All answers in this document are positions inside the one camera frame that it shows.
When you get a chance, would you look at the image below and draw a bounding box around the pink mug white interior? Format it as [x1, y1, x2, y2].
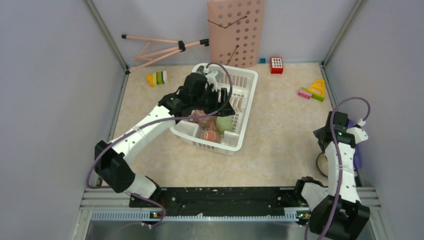
[203, 120, 222, 144]

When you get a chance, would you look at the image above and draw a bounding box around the yellow triangle toy block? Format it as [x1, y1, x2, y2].
[307, 79, 326, 102]

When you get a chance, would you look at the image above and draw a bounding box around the pink perforated board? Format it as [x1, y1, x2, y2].
[206, 0, 267, 68]

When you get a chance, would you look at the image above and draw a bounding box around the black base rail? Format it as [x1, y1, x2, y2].
[129, 186, 307, 218]

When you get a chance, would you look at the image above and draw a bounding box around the white plastic dish rack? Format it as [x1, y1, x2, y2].
[170, 66, 258, 155]

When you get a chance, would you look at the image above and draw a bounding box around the pink green toy brick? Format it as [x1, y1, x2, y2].
[297, 87, 325, 102]

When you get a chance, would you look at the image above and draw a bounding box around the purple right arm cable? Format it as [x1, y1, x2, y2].
[304, 96, 372, 240]

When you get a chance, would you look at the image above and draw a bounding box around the light green mug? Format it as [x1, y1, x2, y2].
[215, 116, 233, 135]

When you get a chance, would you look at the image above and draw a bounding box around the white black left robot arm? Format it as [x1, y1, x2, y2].
[93, 70, 235, 207]

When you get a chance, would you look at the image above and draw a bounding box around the white plate green patterned rim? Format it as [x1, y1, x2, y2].
[196, 65, 205, 75]

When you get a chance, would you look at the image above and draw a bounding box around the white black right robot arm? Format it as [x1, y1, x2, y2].
[293, 111, 370, 240]

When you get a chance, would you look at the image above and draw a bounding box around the purple bottle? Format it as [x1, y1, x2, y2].
[347, 119, 363, 171]

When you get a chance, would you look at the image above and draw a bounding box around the striped colourful toy block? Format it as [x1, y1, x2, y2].
[146, 71, 168, 88]

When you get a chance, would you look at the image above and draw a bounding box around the pink tripod stand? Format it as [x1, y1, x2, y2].
[121, 33, 210, 74]

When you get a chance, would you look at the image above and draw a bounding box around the red white toy block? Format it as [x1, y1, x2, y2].
[269, 56, 284, 74]

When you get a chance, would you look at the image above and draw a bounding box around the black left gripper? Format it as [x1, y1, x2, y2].
[192, 87, 235, 117]

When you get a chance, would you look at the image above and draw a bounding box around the pink patterned mug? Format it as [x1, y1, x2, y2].
[188, 110, 213, 129]

